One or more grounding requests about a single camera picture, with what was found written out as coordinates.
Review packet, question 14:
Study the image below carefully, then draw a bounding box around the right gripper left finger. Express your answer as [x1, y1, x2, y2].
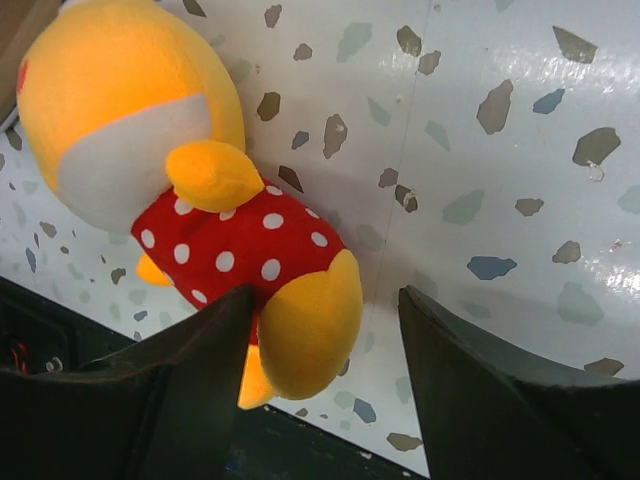
[1, 286, 255, 479]

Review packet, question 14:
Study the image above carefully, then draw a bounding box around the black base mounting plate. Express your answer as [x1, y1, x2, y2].
[1, 281, 415, 479]

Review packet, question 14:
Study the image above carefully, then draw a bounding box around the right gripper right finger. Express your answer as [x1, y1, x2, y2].
[398, 286, 639, 479]

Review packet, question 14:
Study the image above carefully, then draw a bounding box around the white wire wooden shelf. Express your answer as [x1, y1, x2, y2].
[0, 0, 62, 132]

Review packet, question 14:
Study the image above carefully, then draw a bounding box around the yellow frog plush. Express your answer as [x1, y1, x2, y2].
[16, 1, 363, 409]

